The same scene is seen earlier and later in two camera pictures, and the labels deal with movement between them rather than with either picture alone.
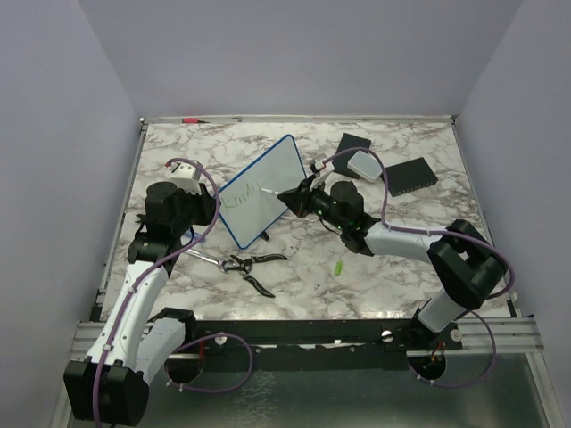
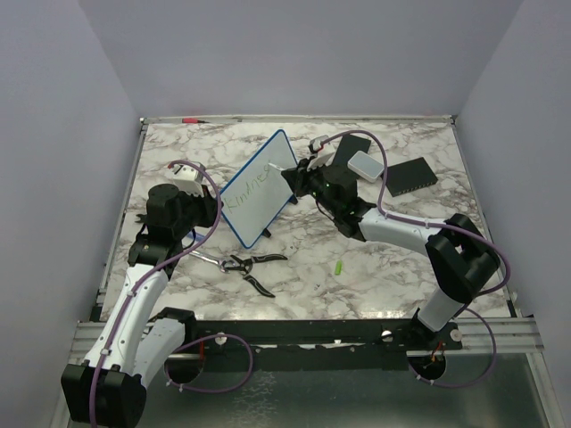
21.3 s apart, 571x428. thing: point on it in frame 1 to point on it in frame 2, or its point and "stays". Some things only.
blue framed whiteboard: [246, 209] stays
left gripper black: [206, 201] stays
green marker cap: [338, 267] stays
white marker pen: [270, 191] to [276, 166]
